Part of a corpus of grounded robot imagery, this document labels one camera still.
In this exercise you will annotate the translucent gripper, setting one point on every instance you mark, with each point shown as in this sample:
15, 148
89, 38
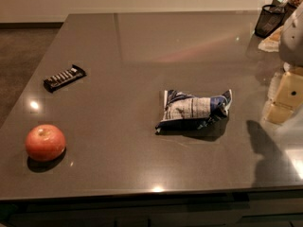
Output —
292, 42

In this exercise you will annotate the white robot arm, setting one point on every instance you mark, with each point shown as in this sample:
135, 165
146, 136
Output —
291, 41

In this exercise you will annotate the blue chip bag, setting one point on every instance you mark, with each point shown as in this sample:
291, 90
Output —
184, 112

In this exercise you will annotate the white snack packet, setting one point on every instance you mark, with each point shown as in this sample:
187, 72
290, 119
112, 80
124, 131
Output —
271, 43

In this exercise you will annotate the black mesh cup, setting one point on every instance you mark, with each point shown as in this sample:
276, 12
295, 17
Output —
269, 20

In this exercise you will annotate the black candy bar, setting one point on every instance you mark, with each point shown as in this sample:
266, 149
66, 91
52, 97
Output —
56, 82

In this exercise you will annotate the red apple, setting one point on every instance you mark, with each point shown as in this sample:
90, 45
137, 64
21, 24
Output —
45, 143

